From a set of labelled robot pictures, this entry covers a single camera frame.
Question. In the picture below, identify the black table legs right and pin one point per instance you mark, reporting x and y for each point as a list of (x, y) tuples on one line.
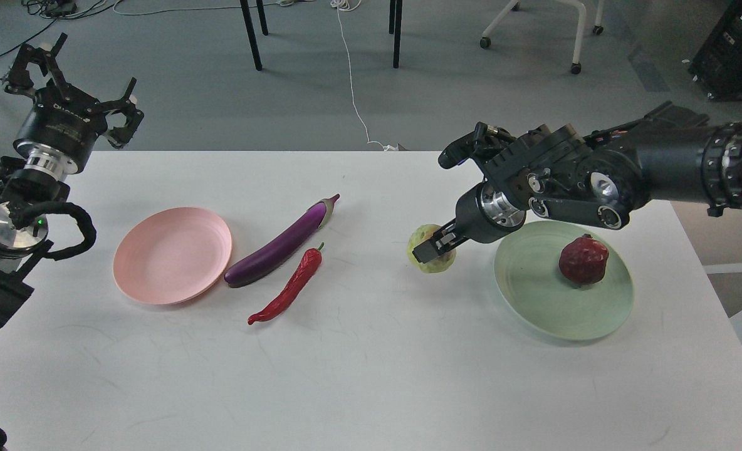
[(395, 29)]

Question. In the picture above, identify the purple eggplant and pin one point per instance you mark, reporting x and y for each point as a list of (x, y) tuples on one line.
[(271, 256)]

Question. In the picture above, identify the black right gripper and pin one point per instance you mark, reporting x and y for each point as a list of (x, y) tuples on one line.
[(483, 215)]

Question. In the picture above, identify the green plate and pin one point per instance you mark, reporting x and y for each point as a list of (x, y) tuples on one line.
[(526, 270)]

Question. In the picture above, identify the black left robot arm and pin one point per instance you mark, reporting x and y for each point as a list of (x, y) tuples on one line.
[(37, 221)]

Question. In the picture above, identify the yellow-green apple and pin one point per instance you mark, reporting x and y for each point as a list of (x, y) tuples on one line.
[(442, 263)]

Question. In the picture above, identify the pink plate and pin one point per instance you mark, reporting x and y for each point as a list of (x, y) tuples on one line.
[(172, 256)]

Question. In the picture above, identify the dark red pomegranate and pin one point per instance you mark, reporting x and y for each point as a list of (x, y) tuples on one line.
[(584, 260)]

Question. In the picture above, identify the black table legs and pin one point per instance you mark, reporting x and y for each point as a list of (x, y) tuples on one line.
[(395, 29), (251, 32)]

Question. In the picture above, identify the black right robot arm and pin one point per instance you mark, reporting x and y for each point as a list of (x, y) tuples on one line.
[(671, 153)]

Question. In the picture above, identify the black table legs left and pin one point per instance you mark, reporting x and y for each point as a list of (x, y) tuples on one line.
[(251, 32)]

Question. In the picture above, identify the red chili pepper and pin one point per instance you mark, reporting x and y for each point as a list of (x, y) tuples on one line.
[(308, 266)]

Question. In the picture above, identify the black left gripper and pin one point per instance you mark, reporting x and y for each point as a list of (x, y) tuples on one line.
[(54, 128)]

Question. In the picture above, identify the black equipment case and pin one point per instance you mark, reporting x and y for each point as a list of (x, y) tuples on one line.
[(717, 66)]

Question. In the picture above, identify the white office chair base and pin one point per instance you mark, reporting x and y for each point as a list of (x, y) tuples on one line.
[(568, 33)]

